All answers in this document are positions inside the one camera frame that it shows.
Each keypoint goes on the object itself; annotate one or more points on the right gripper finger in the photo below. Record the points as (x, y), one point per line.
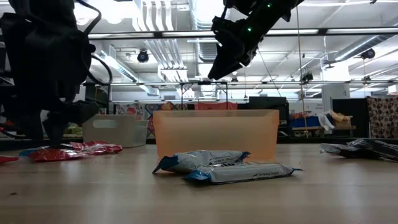
(233, 63)
(219, 62)

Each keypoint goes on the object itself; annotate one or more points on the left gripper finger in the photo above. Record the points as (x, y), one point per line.
(31, 124)
(55, 130)

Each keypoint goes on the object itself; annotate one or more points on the red candy bag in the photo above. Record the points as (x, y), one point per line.
(53, 155)
(99, 147)
(7, 159)

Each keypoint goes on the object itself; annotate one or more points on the dark brown candy bar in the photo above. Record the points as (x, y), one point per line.
(379, 147)
(345, 151)

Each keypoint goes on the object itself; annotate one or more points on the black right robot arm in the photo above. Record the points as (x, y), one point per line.
(280, 9)

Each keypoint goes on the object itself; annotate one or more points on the black metal stand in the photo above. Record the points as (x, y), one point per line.
(204, 82)

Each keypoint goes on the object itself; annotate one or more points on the long ceiling light strip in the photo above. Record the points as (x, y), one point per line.
(186, 33)

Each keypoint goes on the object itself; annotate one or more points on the orange red cloth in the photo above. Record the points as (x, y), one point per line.
(214, 106)

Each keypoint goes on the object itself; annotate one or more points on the white ceiling pipe bundle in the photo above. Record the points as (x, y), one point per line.
(169, 53)

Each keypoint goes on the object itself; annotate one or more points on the black cabinet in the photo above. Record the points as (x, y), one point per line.
(267, 102)

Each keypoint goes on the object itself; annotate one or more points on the dark storage shelf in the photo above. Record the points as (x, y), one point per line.
(99, 96)

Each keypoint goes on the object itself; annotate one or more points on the orange translucent plastic bin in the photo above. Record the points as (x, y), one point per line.
(217, 130)

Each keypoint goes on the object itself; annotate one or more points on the white plastic bin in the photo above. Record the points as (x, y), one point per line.
(124, 133)

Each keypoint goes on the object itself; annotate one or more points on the black round ceiling fixture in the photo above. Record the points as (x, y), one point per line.
(367, 53)
(143, 56)
(306, 77)

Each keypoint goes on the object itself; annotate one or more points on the colourful patterned cloth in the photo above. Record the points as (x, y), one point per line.
(138, 109)

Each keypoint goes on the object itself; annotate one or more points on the blue storage tub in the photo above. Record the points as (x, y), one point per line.
(306, 122)

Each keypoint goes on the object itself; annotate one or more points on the low wooden table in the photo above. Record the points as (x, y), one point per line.
(311, 128)

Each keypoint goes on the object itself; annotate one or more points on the white pillar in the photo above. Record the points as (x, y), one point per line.
(335, 96)

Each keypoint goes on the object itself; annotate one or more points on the white cloth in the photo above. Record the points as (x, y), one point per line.
(325, 121)

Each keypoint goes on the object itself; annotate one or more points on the brown cardboard box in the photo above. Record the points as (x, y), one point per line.
(342, 122)

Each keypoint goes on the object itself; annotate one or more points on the black panel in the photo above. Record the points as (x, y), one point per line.
(357, 115)

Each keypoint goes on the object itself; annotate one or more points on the brown dotted fabric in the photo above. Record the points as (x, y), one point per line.
(384, 118)

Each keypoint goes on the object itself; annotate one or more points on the wide silver ventilation duct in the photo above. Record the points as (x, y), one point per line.
(205, 51)

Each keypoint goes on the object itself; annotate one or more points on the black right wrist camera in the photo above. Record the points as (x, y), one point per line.
(224, 24)

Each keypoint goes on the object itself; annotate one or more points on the long silver rail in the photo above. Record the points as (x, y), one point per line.
(273, 82)

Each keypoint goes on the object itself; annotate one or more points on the white rectangular air duct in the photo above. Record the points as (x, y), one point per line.
(124, 72)

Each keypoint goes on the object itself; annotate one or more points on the black aluminium table frame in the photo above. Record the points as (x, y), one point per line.
(311, 140)

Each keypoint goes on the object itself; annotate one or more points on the slim silver ventilation duct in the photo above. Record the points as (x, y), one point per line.
(357, 48)

